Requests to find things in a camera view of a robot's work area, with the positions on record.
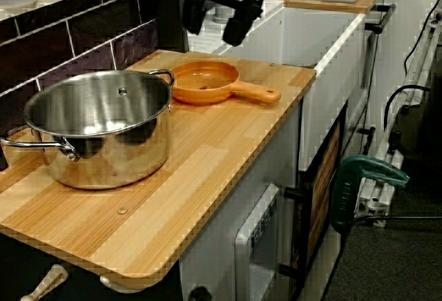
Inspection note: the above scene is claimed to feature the dark grey cabinet post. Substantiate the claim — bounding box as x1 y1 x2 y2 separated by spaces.
155 0 190 54

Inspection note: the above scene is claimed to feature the wooden cabinet knob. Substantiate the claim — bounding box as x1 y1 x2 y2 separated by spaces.
20 264 69 301

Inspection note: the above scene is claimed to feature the stainless steel pot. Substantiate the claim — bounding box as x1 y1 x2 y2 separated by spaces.
0 68 176 191

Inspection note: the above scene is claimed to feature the black oven door handle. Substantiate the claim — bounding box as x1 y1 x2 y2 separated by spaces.
364 3 397 35

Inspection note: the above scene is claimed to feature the grey toy dispenser panel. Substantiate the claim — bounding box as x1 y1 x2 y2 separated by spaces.
234 183 281 301

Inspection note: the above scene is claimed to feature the orange plastic toy pan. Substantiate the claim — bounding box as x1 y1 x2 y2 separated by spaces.
170 61 282 105

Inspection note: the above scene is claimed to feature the black cable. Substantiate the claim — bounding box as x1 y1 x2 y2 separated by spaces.
383 85 432 143
352 213 442 225

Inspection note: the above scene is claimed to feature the white toy sink unit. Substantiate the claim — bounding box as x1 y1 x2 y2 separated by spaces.
188 0 366 173

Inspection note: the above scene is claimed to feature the green clamp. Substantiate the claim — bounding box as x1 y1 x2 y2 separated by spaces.
330 155 411 236

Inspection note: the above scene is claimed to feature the wooden panel black frame door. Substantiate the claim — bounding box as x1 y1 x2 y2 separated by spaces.
300 106 348 284

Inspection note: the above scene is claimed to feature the white toy kitchen cabinet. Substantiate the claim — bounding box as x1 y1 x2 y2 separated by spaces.
177 99 305 301

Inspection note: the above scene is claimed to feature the dark grey side panel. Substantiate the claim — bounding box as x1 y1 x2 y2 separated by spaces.
0 137 8 171

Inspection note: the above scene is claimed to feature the aluminium frame rail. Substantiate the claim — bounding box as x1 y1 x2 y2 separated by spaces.
355 14 442 228

